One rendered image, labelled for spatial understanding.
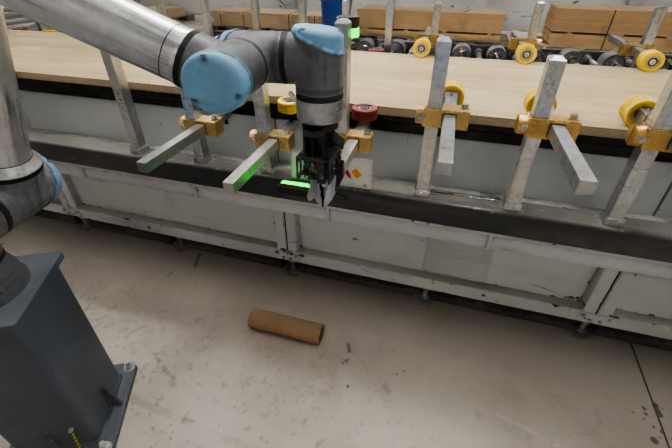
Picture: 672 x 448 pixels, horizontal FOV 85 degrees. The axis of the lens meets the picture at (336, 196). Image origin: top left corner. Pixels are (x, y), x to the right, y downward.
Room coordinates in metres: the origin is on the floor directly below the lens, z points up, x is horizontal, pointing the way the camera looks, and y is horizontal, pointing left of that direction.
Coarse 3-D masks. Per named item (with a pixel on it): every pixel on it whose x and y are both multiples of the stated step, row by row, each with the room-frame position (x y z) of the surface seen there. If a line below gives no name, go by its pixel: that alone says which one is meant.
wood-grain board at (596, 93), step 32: (32, 32) 2.48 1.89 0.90; (32, 64) 1.67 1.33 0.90; (64, 64) 1.67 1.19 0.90; (96, 64) 1.67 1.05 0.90; (128, 64) 1.67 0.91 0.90; (352, 64) 1.67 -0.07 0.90; (384, 64) 1.67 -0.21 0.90; (416, 64) 1.67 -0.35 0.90; (480, 64) 1.67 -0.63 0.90; (512, 64) 1.67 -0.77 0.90; (544, 64) 1.67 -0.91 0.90; (576, 64) 1.67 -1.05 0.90; (352, 96) 1.23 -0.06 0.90; (384, 96) 1.23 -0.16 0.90; (416, 96) 1.23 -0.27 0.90; (480, 96) 1.23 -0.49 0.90; (512, 96) 1.23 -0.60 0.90; (576, 96) 1.23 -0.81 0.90; (608, 96) 1.23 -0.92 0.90; (608, 128) 0.95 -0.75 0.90
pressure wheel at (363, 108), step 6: (354, 108) 1.09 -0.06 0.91; (360, 108) 1.10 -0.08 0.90; (366, 108) 1.10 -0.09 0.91; (372, 108) 1.09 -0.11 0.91; (354, 114) 1.08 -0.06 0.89; (360, 114) 1.07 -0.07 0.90; (366, 114) 1.07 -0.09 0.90; (372, 114) 1.07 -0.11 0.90; (360, 120) 1.07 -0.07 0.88; (366, 120) 1.07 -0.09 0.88; (372, 120) 1.07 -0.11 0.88
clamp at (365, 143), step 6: (348, 132) 0.99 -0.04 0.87; (354, 132) 0.99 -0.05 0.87; (360, 132) 0.99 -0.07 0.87; (372, 132) 0.99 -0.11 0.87; (348, 138) 0.97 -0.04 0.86; (354, 138) 0.97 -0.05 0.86; (360, 138) 0.96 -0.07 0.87; (366, 138) 0.96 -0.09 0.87; (372, 138) 0.98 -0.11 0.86; (360, 144) 0.96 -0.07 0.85; (366, 144) 0.96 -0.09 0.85; (372, 144) 0.99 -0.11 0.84; (360, 150) 0.96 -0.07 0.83; (366, 150) 0.96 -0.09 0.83
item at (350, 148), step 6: (360, 126) 1.06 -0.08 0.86; (366, 126) 1.07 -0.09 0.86; (348, 144) 0.93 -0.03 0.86; (354, 144) 0.93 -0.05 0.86; (342, 150) 0.90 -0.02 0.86; (348, 150) 0.90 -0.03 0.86; (354, 150) 0.92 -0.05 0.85; (342, 156) 0.86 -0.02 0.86; (348, 156) 0.86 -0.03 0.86; (348, 162) 0.86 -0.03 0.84; (324, 186) 0.71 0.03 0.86
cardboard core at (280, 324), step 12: (252, 312) 1.00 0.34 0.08; (264, 312) 1.00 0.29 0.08; (252, 324) 0.97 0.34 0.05; (264, 324) 0.96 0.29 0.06; (276, 324) 0.95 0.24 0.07; (288, 324) 0.95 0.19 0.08; (300, 324) 0.94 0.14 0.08; (312, 324) 0.94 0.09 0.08; (288, 336) 0.92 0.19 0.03; (300, 336) 0.91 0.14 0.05; (312, 336) 0.90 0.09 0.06
